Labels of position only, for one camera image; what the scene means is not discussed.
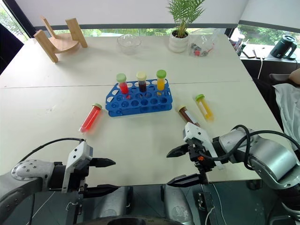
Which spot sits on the person in white shirt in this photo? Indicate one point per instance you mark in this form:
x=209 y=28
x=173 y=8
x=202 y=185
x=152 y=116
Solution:
x=288 y=105

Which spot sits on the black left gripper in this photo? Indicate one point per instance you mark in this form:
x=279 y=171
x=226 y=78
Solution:
x=78 y=179

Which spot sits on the dark green electric kettle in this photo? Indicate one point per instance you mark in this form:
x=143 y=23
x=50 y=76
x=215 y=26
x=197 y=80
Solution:
x=282 y=47

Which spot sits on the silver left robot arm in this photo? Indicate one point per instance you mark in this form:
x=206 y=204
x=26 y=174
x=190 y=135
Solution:
x=28 y=170

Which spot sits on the white ribbed plant pot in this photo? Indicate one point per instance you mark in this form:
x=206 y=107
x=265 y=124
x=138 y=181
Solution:
x=178 y=43

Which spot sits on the dark brown tube cream cap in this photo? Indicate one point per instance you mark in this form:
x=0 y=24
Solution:
x=142 y=83

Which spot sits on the dark rounded robot torso rim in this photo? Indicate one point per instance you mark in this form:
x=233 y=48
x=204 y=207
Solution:
x=131 y=220

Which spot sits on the wooden curved stand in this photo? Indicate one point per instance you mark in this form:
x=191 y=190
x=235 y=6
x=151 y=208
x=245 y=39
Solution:
x=61 y=43

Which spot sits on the clear plastic bag with parts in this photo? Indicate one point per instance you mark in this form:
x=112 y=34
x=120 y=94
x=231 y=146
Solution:
x=201 y=45

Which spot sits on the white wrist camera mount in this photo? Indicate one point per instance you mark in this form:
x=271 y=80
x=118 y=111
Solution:
x=199 y=134
x=79 y=153

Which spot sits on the green palm plant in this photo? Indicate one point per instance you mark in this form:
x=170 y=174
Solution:
x=185 y=11

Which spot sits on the brown labelled tube cream cap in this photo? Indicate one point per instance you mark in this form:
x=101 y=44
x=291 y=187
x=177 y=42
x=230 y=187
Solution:
x=187 y=115

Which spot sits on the orange liquid tube green cap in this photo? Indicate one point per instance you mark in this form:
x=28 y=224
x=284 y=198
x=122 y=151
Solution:
x=161 y=82

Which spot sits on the yellow labelled tube green cap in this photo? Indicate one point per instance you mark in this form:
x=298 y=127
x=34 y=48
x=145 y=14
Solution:
x=204 y=108

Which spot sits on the small bottles on counter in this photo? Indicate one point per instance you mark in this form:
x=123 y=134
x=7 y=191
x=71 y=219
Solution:
x=237 y=44

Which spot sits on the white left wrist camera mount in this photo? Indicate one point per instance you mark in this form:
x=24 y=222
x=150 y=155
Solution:
x=79 y=153

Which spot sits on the red liquid tube green cap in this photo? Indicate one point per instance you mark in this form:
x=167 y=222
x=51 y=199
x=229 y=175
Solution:
x=123 y=85
x=91 y=117

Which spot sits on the clear glass bowl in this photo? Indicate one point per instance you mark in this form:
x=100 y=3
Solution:
x=129 y=43

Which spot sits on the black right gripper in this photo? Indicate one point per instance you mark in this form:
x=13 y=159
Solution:
x=199 y=158

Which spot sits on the dark chair armrest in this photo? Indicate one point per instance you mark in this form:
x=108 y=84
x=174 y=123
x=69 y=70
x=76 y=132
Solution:
x=279 y=77

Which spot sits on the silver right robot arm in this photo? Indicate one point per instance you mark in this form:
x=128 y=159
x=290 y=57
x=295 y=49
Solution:
x=269 y=152

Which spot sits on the blue plastic test tube rack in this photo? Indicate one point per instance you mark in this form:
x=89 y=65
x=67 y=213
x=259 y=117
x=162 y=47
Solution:
x=140 y=103

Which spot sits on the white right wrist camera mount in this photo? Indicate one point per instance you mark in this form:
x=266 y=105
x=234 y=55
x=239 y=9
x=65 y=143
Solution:
x=199 y=134

